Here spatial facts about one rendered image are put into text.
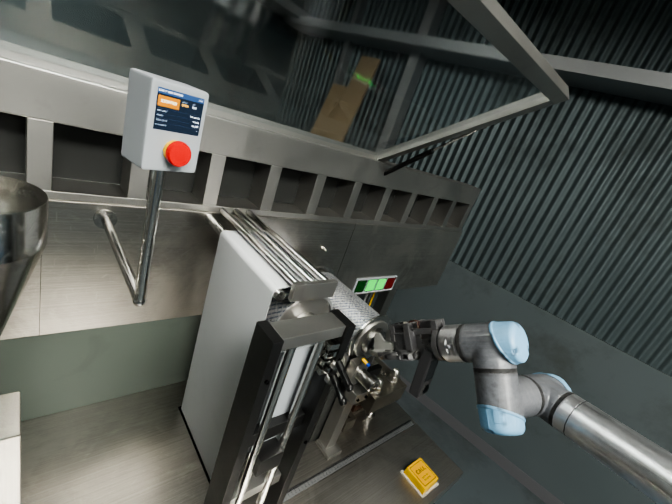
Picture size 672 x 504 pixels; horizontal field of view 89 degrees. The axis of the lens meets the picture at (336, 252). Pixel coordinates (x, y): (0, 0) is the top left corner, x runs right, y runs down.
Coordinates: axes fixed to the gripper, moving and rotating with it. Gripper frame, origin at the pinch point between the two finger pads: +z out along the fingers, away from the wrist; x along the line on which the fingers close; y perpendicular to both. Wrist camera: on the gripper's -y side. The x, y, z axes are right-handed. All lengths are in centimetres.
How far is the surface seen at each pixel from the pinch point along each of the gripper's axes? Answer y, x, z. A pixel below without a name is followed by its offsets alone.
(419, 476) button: -36.6, -15.8, 5.5
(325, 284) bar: 17.3, 24.5, -12.6
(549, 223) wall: 43, -167, -2
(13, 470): -4, 67, 17
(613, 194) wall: 50, -170, -34
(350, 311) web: 11.2, 2.4, 4.4
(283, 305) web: 14.7, 29.0, -4.9
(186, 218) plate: 38, 38, 17
